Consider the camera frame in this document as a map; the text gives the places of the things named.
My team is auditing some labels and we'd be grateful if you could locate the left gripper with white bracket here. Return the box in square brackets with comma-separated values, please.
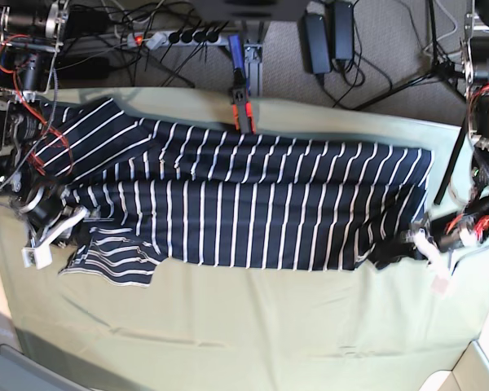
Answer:
[370, 203, 489, 294]

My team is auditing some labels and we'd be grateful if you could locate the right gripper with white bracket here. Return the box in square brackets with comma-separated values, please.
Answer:
[20, 191, 90, 269]

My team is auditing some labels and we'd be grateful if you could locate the navy white striped T-shirt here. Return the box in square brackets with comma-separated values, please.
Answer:
[34, 98, 434, 287]

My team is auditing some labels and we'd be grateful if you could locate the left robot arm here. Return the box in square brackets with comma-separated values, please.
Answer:
[370, 1, 489, 292]

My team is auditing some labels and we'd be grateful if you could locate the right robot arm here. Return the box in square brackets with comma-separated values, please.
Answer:
[0, 1, 90, 269]

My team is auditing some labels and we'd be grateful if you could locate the light green table cloth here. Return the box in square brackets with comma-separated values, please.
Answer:
[0, 86, 489, 391]

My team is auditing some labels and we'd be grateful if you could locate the black box on floor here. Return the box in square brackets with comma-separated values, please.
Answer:
[55, 57, 112, 81]

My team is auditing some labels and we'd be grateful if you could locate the black tripod stand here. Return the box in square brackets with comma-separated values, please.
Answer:
[354, 0, 465, 111]

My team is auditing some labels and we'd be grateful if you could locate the white power strip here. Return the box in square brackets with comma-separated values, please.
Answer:
[122, 28, 228, 51]

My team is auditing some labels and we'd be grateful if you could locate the blue orange centre clamp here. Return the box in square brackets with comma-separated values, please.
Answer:
[227, 34, 256, 134]

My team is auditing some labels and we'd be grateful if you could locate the black power adapter brick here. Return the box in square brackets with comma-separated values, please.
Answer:
[300, 13, 332, 75]

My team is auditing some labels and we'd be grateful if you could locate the grey aluminium frame post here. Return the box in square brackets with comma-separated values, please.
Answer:
[236, 20, 270, 97]

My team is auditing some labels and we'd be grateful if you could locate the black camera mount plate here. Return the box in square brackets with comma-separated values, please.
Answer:
[191, 0, 310, 21]

